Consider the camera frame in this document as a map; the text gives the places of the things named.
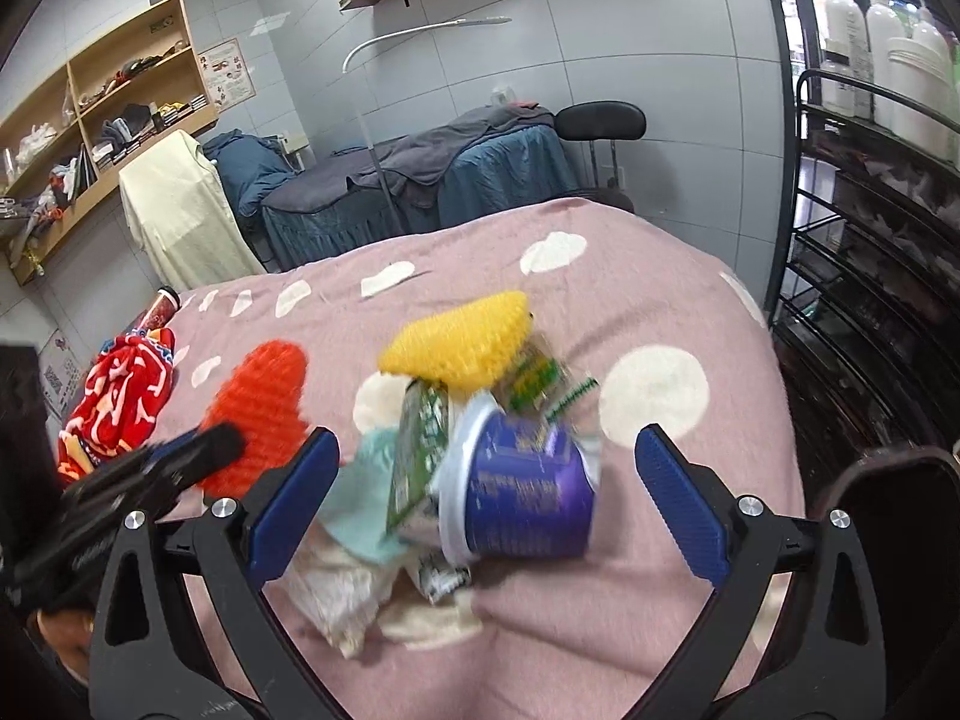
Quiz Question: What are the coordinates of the brown trash bin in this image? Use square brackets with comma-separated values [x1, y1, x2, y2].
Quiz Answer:
[806, 445, 960, 720]

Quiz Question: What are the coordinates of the green milk carton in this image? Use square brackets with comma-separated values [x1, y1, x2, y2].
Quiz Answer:
[386, 381, 475, 605]

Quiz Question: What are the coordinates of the green snack wrapper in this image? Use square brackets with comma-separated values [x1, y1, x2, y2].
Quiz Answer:
[491, 336, 601, 422]

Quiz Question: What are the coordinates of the person's left hand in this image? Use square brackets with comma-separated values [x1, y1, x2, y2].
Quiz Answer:
[34, 606, 95, 680]

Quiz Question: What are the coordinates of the black wire rack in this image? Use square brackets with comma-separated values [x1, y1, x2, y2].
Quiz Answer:
[769, 67, 960, 466]

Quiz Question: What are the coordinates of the light blue tissue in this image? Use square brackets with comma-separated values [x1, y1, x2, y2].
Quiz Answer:
[315, 424, 421, 565]

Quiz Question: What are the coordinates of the red foam fruit net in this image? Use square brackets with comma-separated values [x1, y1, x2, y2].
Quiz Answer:
[201, 340, 313, 500]

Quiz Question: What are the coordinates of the white plastic jar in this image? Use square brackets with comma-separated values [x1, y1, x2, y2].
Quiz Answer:
[885, 36, 955, 160]

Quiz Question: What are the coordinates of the small wall notice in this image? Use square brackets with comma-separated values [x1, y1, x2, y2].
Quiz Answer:
[37, 329, 84, 422]

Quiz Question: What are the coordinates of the black stool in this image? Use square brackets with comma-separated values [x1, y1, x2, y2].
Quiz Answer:
[554, 100, 648, 215]

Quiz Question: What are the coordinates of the wall poster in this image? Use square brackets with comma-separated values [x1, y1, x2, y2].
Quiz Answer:
[198, 37, 258, 110]

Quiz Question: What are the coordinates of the small white pump bottle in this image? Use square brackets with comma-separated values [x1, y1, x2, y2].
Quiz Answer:
[910, 0, 953, 55]

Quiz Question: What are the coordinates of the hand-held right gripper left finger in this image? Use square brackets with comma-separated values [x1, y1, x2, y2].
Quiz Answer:
[90, 426, 353, 720]

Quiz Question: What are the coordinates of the red can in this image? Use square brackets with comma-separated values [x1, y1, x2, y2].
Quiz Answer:
[137, 286, 182, 340]

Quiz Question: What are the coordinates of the white tissue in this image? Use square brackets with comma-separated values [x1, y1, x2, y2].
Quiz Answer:
[283, 525, 400, 659]

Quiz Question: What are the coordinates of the grey blanket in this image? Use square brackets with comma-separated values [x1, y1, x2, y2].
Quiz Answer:
[348, 100, 557, 193]

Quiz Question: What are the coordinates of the dark box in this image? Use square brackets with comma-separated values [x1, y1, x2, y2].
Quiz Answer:
[0, 343, 62, 481]

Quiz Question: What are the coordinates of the massage bed with blue cover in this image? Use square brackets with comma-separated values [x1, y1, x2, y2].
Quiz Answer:
[259, 101, 580, 272]

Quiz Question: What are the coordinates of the white curved lamp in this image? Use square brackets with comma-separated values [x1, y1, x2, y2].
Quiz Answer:
[342, 16, 514, 190]

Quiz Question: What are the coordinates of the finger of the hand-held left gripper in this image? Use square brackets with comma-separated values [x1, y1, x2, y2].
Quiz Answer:
[146, 422, 247, 500]

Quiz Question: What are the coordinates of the cream cloth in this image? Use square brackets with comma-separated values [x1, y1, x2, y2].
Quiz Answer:
[118, 128, 268, 293]

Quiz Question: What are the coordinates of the pink spotted blanket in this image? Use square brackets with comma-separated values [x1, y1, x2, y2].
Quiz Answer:
[56, 197, 809, 720]

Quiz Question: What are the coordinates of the yellow foam fruit net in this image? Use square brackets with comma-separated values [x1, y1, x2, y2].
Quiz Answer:
[377, 289, 536, 392]

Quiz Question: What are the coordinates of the red printed bag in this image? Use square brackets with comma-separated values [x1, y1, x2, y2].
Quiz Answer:
[56, 326, 178, 486]

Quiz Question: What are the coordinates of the wooden shelf unit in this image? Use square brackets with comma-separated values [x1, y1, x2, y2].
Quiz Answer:
[0, 0, 221, 287]

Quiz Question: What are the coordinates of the tall white pump bottle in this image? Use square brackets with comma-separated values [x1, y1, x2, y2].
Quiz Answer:
[862, 0, 913, 128]
[820, 0, 872, 119]

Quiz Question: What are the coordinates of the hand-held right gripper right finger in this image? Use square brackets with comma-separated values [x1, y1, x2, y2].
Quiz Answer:
[634, 424, 890, 720]

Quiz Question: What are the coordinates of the blue duvet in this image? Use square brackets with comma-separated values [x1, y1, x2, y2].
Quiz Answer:
[202, 128, 302, 219]

